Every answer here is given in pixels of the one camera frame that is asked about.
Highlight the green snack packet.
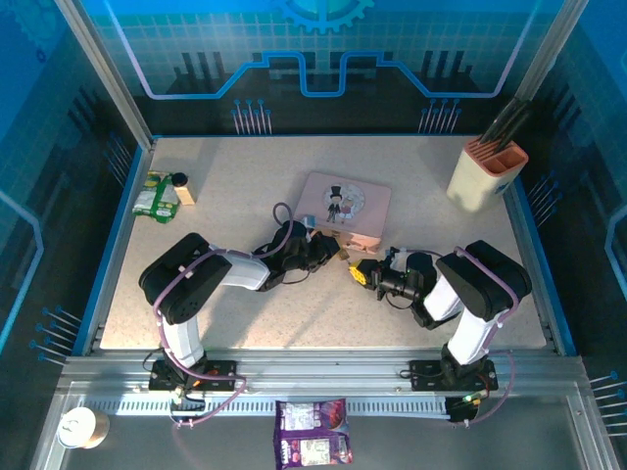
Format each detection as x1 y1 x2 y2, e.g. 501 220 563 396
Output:
131 169 180 224

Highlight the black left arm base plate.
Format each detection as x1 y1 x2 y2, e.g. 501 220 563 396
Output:
148 359 239 393

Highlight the pink tin box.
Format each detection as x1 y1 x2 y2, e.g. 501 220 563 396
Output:
293 170 393 255

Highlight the purple snack packet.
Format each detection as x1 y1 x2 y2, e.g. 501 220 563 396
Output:
272 399 354 467

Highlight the slotted grey cable duct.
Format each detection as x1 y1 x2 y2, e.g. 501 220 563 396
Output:
85 396 452 418

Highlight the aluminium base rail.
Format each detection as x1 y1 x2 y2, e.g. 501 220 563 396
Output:
58 348 589 399

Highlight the beige knife block orange top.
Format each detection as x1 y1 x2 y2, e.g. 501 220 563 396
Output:
445 136 530 214

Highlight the black knife handle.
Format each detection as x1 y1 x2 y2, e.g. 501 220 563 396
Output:
488 100 530 147
495 110 534 154
479 97 520 144

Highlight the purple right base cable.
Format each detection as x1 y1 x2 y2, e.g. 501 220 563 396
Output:
462 350 516 427

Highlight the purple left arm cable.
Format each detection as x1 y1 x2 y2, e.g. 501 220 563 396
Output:
152 202 296 374

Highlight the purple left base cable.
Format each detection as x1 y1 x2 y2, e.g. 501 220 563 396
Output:
169 374 248 431

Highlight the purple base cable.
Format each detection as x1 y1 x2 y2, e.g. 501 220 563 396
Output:
169 374 248 431
462 350 516 427

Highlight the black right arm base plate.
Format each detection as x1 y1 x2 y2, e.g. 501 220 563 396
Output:
409 359 499 393

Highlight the aluminium frame post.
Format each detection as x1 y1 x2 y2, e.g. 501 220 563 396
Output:
514 0 589 104
53 0 157 152

